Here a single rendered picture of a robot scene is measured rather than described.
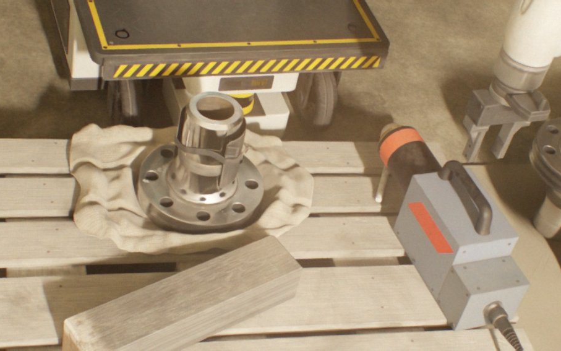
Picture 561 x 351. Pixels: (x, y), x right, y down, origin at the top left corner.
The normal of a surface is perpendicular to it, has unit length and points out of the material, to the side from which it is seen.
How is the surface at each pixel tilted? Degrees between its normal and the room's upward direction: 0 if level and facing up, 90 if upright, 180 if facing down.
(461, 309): 90
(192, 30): 0
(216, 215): 0
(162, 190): 0
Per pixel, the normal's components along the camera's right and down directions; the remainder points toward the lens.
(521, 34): -0.66, 0.43
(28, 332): 0.19, -0.72
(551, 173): -0.80, 0.27
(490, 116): 0.37, 0.68
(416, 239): -0.91, 0.12
